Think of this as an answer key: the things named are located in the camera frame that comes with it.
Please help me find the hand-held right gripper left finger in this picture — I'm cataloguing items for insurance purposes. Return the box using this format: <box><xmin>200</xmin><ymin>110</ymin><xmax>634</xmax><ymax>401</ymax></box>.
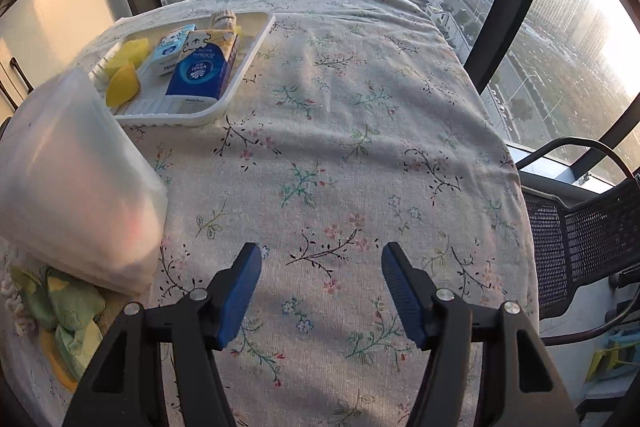
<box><xmin>62</xmin><ymin>242</ymin><xmax>263</xmax><ymax>427</ymax></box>

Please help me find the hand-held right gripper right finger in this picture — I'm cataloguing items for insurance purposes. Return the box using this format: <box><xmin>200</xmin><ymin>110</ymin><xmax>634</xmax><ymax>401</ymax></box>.
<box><xmin>381</xmin><ymin>242</ymin><xmax>581</xmax><ymax>427</ymax></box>

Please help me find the green cloth toy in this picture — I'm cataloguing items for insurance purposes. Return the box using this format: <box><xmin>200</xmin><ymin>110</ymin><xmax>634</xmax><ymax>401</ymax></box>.
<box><xmin>10</xmin><ymin>264</ymin><xmax>108</xmax><ymax>383</ymax></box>

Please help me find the white plastic tray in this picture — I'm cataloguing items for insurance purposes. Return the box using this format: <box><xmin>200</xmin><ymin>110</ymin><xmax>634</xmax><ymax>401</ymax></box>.
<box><xmin>90</xmin><ymin>11</ymin><xmax>277</xmax><ymax>128</ymax></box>

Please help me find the translucent plastic container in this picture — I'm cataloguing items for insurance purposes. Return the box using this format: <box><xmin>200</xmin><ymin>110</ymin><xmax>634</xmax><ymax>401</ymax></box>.
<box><xmin>0</xmin><ymin>67</ymin><xmax>169</xmax><ymax>297</ymax></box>

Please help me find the blue white tissue pack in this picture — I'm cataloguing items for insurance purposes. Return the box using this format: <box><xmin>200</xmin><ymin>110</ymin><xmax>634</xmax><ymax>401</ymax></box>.
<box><xmin>149</xmin><ymin>24</ymin><xmax>197</xmax><ymax>78</ymax></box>
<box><xmin>165</xmin><ymin>29</ymin><xmax>241</xmax><ymax>102</ymax></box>

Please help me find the yellow sponge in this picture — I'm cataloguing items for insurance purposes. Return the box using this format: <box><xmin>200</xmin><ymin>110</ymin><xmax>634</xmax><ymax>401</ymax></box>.
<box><xmin>105</xmin><ymin>62</ymin><xmax>140</xmax><ymax>108</ymax></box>
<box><xmin>107</xmin><ymin>38</ymin><xmax>152</xmax><ymax>70</ymax></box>

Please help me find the floral tablecloth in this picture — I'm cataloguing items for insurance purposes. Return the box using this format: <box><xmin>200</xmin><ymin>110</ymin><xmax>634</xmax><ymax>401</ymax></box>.
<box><xmin>0</xmin><ymin>0</ymin><xmax>541</xmax><ymax>427</ymax></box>

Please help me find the black mesh chair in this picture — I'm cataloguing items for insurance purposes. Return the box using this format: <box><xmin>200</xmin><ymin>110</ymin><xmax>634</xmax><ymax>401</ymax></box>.
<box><xmin>515</xmin><ymin>137</ymin><xmax>640</xmax><ymax>348</ymax></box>

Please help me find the blue yellow plastic item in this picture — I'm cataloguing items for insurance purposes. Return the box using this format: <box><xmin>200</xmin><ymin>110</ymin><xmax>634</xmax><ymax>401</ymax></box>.
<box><xmin>585</xmin><ymin>329</ymin><xmax>640</xmax><ymax>383</ymax></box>

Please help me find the white cabinet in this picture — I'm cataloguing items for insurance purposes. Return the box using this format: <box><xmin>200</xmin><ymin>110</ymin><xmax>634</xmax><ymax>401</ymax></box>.
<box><xmin>0</xmin><ymin>0</ymin><xmax>133</xmax><ymax>118</ymax></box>

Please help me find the black cabinet handle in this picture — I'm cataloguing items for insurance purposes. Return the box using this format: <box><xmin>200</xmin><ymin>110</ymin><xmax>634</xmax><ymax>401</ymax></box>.
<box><xmin>10</xmin><ymin>59</ymin><xmax>29</xmax><ymax>94</ymax></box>

